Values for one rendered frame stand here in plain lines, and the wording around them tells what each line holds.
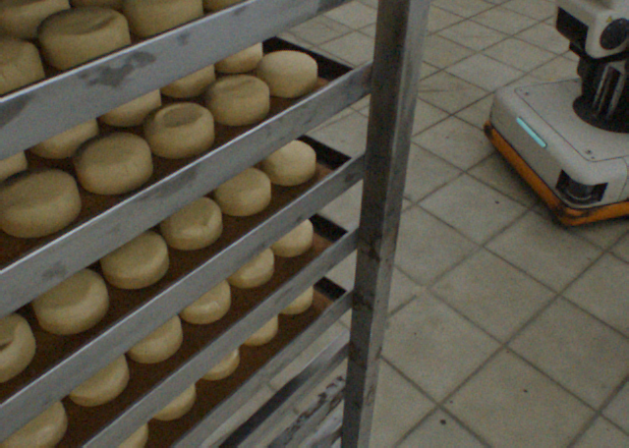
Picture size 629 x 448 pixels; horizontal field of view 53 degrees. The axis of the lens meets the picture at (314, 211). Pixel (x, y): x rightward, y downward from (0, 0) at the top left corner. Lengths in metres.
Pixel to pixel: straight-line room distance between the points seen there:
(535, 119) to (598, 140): 0.23
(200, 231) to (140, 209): 0.11
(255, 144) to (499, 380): 1.52
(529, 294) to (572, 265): 0.22
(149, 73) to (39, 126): 0.07
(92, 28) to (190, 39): 0.06
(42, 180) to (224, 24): 0.15
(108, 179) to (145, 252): 0.09
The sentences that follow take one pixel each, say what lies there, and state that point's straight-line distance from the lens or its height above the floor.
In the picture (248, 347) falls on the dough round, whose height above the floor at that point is 0.95.
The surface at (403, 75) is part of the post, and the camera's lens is 0.52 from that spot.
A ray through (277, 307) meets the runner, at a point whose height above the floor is 1.05.
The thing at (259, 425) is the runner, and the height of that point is 0.89.
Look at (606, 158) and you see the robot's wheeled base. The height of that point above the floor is 0.28.
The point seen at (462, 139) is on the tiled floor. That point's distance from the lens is 2.77.
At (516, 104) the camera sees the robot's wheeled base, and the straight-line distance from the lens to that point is 2.53.
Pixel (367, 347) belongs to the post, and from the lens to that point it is 0.75.
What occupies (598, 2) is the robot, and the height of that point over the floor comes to 0.74.
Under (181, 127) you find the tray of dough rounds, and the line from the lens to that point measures 0.46.
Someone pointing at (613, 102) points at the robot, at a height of 0.36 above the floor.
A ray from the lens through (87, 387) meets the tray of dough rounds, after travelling 0.54.
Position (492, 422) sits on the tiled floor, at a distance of 1.81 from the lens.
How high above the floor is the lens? 1.49
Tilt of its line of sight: 40 degrees down
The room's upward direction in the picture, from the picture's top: 1 degrees clockwise
